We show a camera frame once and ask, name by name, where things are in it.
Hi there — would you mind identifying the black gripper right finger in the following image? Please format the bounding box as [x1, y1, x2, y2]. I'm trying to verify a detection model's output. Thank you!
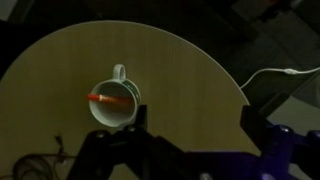
[239, 104, 320, 180]

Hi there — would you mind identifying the thin white cable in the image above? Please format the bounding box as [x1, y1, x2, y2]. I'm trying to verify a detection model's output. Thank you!
[239, 66, 320, 90]

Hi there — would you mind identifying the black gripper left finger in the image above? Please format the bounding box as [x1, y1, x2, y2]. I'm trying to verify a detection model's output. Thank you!
[66, 104, 201, 180]

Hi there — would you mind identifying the black cable with coil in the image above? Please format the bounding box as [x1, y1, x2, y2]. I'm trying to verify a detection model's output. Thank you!
[0, 134, 78, 180]

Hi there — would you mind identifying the orange marker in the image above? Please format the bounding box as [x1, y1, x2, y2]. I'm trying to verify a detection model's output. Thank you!
[87, 93, 134, 105]

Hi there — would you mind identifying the white mug with green band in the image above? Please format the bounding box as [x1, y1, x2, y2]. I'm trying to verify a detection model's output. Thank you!
[88, 63, 142, 129]

